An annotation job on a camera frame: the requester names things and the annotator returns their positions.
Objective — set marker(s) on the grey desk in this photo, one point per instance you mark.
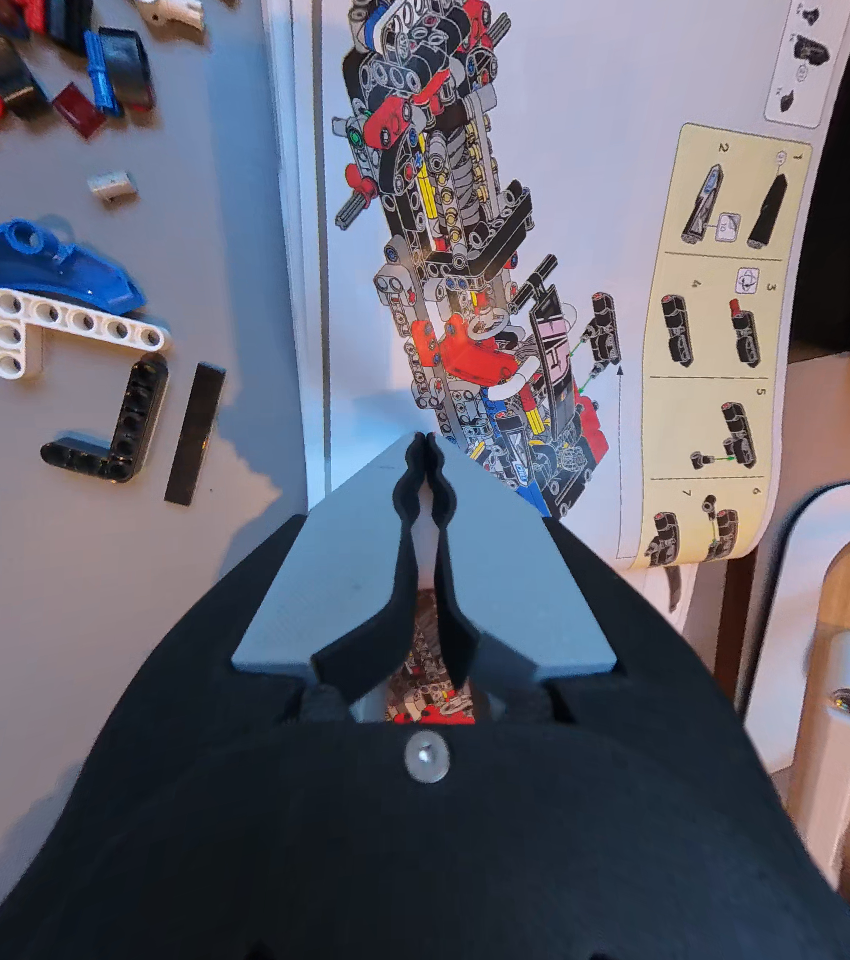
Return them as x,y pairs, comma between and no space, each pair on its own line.
57,600

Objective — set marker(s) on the black L-shaped beam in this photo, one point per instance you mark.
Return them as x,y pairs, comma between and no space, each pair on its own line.
141,405

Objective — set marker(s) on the white L-shaped beam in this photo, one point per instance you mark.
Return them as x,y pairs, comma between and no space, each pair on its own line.
79,321

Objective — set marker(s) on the small grey connector piece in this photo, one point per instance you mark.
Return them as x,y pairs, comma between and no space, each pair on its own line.
111,186

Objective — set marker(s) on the blue curved arch panel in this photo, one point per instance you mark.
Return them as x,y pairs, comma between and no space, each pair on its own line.
34,262

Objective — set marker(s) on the black flat strip piece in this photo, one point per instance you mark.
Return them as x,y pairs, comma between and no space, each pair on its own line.
196,435

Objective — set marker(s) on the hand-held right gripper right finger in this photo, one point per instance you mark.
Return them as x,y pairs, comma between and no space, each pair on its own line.
530,592

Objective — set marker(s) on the pile of toy building bricks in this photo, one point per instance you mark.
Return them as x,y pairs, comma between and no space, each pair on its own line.
117,60

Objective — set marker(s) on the white ledge bar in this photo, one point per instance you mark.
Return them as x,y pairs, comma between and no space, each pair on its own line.
845,765

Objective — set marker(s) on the building instruction booklet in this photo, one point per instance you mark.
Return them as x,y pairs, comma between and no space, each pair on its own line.
582,225

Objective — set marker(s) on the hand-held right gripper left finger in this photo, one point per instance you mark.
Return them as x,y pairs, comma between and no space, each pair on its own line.
320,585

